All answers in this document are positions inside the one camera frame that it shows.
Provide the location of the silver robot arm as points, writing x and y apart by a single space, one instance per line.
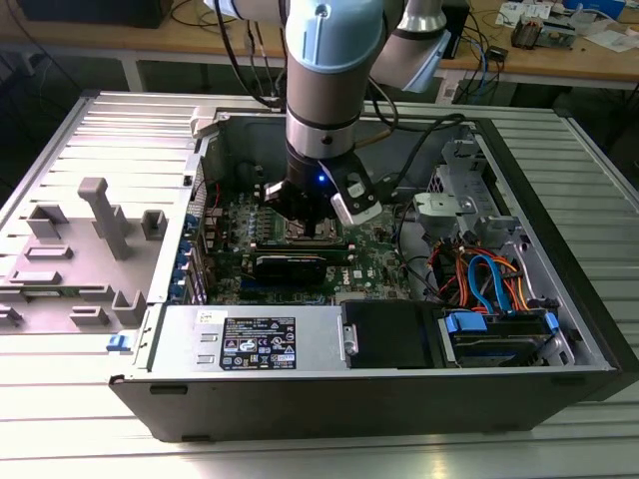
329 50

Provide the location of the CPU socket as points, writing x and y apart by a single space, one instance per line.
294 232

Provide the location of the black plastic cover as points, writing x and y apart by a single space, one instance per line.
389 334

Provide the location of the green RAM stick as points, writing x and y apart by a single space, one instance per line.
299 252
45 291

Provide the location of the black graphics card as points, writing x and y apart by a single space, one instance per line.
289 272

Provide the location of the green motherboard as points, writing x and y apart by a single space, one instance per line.
369 249

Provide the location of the blue card retention clips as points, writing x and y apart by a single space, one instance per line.
183 249

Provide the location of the silver disk bay cage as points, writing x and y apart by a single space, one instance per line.
439 207

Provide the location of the silver power supply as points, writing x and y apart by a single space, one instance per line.
185 324

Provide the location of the black and silver PC case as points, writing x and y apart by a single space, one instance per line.
349 409

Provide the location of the black desktop box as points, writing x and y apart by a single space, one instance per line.
459 25

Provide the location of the blue plastic case latch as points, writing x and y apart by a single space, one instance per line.
117 343

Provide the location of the small black box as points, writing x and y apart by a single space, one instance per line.
497 53

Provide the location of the grey parts rack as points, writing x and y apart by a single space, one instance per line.
75 269

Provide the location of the hard disk in blue carrier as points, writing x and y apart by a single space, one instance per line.
499 344

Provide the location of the finned metal heatsink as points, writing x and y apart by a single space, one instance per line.
526 32

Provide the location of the black equipment case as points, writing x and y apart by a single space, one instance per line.
90 12

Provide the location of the white printed card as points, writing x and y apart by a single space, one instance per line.
519 10

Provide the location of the wooden workbench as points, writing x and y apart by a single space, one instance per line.
559 62

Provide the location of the grey electronic device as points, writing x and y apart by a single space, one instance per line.
561 35

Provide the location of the white paper sheet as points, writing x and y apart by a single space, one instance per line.
609 40

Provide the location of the small silver wrist camera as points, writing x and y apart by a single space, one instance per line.
273 192

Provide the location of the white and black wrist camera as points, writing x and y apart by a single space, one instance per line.
357 199

